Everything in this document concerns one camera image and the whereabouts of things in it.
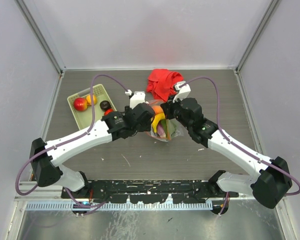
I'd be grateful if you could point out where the yellow orange fruit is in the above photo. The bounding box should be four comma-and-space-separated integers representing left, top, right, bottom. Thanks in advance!
85, 94, 98, 106

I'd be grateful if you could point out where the clear zip top bag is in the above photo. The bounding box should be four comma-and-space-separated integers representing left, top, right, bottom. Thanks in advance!
146, 100, 170, 143

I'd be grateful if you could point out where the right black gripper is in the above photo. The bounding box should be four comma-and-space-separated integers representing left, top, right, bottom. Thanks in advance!
160, 93, 192, 131

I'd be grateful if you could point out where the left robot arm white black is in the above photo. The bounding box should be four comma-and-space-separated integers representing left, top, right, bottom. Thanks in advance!
31, 103, 155, 198

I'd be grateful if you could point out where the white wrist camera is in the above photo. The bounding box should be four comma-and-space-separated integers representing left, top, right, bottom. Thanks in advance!
172, 81, 191, 103
125, 89, 146, 109

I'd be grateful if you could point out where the orange peach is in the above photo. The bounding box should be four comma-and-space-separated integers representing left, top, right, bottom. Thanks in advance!
152, 105, 164, 115

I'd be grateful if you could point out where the dark purple plum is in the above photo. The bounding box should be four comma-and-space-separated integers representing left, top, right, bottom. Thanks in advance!
99, 100, 112, 112

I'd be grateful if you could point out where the red strawberry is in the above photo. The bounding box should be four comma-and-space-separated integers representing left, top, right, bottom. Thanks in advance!
103, 108, 114, 116

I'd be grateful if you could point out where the red crumpled cloth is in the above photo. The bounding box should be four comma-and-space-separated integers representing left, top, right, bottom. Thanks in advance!
146, 68, 184, 102

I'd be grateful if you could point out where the purple eggplant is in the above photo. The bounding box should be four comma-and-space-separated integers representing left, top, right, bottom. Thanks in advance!
156, 122, 166, 138

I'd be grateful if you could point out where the yellow banana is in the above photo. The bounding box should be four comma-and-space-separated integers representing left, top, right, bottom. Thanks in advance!
151, 112, 166, 133

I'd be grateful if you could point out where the green plastic basket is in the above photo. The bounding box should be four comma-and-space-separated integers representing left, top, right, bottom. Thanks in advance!
67, 84, 117, 130

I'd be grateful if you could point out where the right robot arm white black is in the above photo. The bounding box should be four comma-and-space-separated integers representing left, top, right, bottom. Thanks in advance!
161, 98, 293, 209

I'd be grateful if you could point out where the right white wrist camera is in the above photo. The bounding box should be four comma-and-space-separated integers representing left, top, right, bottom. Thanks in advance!
172, 81, 191, 103

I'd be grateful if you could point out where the slotted cable duct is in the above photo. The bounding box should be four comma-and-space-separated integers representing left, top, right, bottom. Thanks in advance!
25, 200, 213, 212

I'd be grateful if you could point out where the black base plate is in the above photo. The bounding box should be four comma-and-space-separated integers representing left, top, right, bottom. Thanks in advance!
72, 180, 226, 204

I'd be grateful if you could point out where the red apple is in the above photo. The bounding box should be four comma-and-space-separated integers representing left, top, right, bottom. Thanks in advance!
73, 97, 89, 112

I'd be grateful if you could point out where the green leafy vegetable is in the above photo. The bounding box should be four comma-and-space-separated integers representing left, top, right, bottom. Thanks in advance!
165, 119, 183, 141

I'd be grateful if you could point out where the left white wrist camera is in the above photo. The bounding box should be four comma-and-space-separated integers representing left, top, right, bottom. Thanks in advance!
125, 89, 146, 109

